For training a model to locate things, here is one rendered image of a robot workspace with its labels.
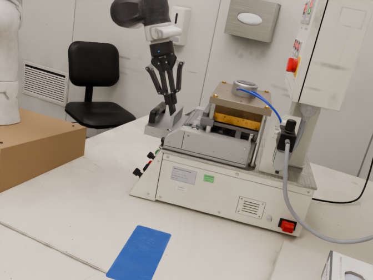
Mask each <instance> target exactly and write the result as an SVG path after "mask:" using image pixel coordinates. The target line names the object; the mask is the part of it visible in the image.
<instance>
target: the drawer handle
mask: <svg viewBox="0 0 373 280"><path fill-rule="evenodd" d="M166 107H167V105H166V104H165V102H161V103H160V104H158V105H157V106H156V107H155V108H153V109H152V110H151V111H150V115H149V121H148V122H149V123H155V119H156V117H157V116H158V115H159V114H160V113H165V111H166Z"/></svg>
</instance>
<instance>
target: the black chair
mask: <svg viewBox="0 0 373 280"><path fill-rule="evenodd" d="M68 67H69V79H70V81H71V83H72V84H73V85H75V86H79V87H85V98H84V102H69V103H67V104H66V106H65V112H66V113H67V114H69V115H70V116H71V117H72V118H73V119H74V120H75V121H76V122H71V123H79V124H80V125H81V126H85V127H87V128H95V129H97V135H98V134H100V130H101V129H107V128H116V127H119V126H121V125H124V124H126V123H129V122H131V121H134V120H136V117H135V116H134V115H133V114H131V113H130V112H128V111H127V110H126V109H124V108H123V107H121V106H120V105H118V104H116V103H114V102H92V95H93V87H110V86H113V85H115V84H116V83H117V82H118V80H119V52H118V50H117V48H116V47H115V46H114V45H112V44H110V43H99V42H85V41H75V42H73V43H71V44H70V46H69V48H68Z"/></svg>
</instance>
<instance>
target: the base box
mask: <svg viewBox="0 0 373 280"><path fill-rule="evenodd" d="M314 191H315V190H313V189H309V188H305V187H300V186H296V185H293V184H289V183H287V193H288V199H289V202H290V204H291V206H292V208H293V210H294V212H295V213H296V214H297V216H298V217H299V218H300V219H301V220H302V221H303V222H304V221H305V218H306V215H307V212H308V209H309V206H310V203H311V200H312V197H313V194H314ZM129 194H130V195H133V196H137V197H141V198H145V199H149V200H152V201H156V200H160V201H163V202H168V203H171V204H176V205H179V206H182V207H186V208H191V209H194V210H197V211H202V212H205V213H210V214H213V215H216V216H221V217H224V218H228V219H232V220H235V221H239V222H243V223H247V224H252V225H254V226H258V227H263V228H266V229H270V230H273V231H277V232H281V233H285V234H289V235H292V236H296V237H299V236H300V233H301V230H302V226H301V225H300V224H299V223H298V222H297V221H296V219H295V218H294V217H293V216H292V214H291V213H290V211H289V210H288V208H287V206H286V203H285V200H284V195H283V182H281V181H276V180H273V179H269V178H264V177H260V176H256V175H253V174H248V173H244V172H240V171H236V170H233V169H228V168H224V167H220V166H216V165H213V164H208V163H204V162H199V161H195V160H192V159H188V158H184V157H179V156H175V155H172V154H168V153H164V152H161V151H160V153H159V154H158V155H157V157H156V158H155V160H154V161H153V162H152V163H151V165H150V166H149V167H148V169H147V170H146V171H145V173H144V174H143V175H142V177H141V178H140V180H139V181H138V182H137V183H136V185H135V186H134V187H133V189H132V190H131V191H130V193H129Z"/></svg>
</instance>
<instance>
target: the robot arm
mask: <svg viewBox="0 0 373 280"><path fill-rule="evenodd" d="M110 16H111V18H112V20H113V22H114V23H115V24H117V25H118V26H120V27H124V28H129V29H139V28H140V27H142V26H144V31H145V37H146V41H150V42H151V43H154V44H150V45H149V47H150V53H151V57H152V59H151V64H150V65H149V66H147V67H146V68H145V69H146V71H147V72H148V73H149V74H150V77H151V79H152V81H153V83H154V86H155V89H156V90H157V93H158V94H161V95H163V96H164V100H165V104H166V105H168V107H169V113H170V116H172V114H173V113H174V112H175V111H176V108H175V104H177V96H176V93H177V92H179V91H180V90H181V83H182V68H183V65H184V61H180V60H178V59H177V57H176V55H175V53H174V47H173V41H170V38H171V37H175V36H181V35H182V31H181V28H179V27H176V26H175V25H173V24H172V22H171V20H170V17H169V4H168V0H114V1H113V3H112V4H111V7H110ZM22 24H23V0H0V125H12V124H16V123H20V121H21V118H20V115H19V110H18V91H19V80H18V79H17V78H18V62H19V45H18V30H20V28H21V26H22ZM165 41H167V42H165ZM159 42H161V43H159ZM175 63H177V81H176V88H175V83H174V77H173V67H174V65H175ZM153 66H154V67H155V68H156V69H157V70H158V71H159V75H160V80H161V84H162V87H161V86H160V83H159V81H158V78H157V76H156V74H155V72H154V67H153ZM165 71H166V72H167V75H168V81H169V87H170V92H171V93H169V92H168V86H167V80H166V76H165Z"/></svg>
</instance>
